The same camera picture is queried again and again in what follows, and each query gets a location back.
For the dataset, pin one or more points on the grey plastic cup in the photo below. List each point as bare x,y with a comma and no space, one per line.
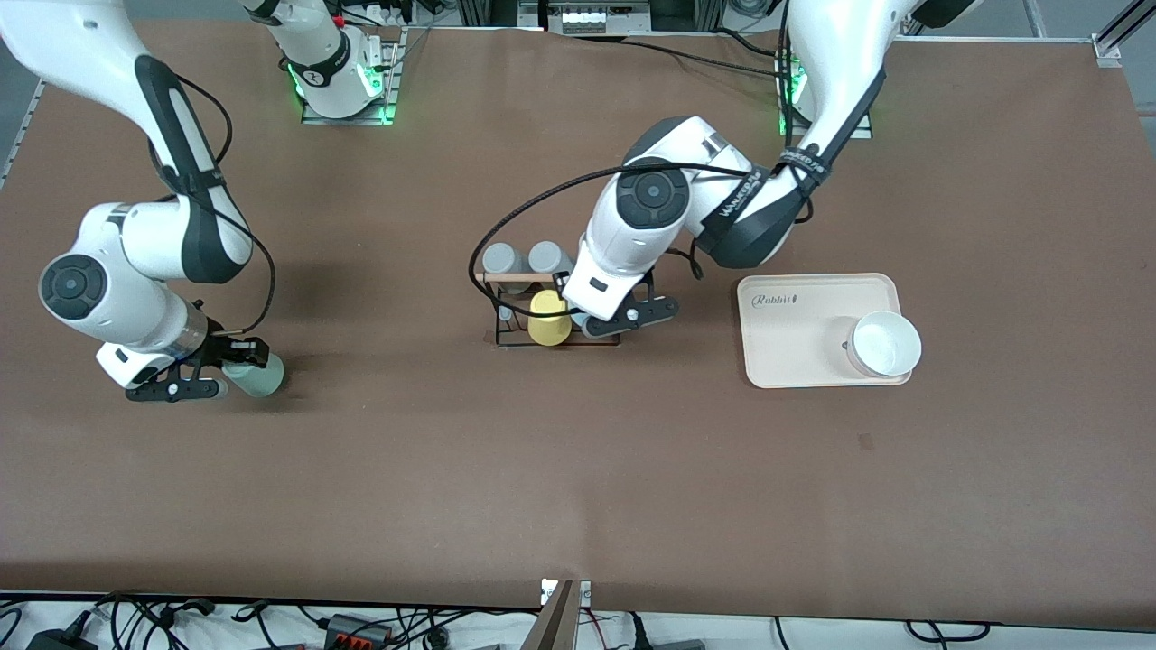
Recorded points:
501,260
546,257

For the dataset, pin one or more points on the black power adapter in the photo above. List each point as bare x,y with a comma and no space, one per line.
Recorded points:
59,641

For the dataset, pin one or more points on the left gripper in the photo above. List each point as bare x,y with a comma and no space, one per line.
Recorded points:
560,278

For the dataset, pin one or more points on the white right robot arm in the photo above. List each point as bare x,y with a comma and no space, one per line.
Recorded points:
135,244

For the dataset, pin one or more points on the grey camera pole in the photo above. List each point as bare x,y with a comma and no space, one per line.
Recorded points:
551,627

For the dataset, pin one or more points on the aluminium frame profile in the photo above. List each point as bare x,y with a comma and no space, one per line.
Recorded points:
1115,41

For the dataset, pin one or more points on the white bowl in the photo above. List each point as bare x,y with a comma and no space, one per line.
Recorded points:
885,343

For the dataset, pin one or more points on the beige plastic tray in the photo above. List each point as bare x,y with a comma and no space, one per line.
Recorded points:
795,343

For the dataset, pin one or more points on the pale green plastic cup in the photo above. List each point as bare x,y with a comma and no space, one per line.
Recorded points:
262,379

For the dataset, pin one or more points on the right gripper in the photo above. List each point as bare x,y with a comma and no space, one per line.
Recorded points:
218,347

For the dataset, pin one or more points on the wooden rack rod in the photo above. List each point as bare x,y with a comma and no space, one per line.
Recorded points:
519,277

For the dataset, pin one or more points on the white power strip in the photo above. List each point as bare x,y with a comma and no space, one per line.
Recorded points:
587,16

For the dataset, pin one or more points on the white pole bracket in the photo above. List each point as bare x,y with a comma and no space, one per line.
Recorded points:
584,593

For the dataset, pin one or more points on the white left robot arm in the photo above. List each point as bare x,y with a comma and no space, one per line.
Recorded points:
650,199

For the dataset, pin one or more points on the red black connector block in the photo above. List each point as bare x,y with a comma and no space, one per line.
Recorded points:
357,630

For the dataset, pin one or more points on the metal table edge strip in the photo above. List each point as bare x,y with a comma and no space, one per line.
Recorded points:
23,126

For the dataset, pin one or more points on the yellow plastic cup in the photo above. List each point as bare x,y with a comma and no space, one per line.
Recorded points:
548,327

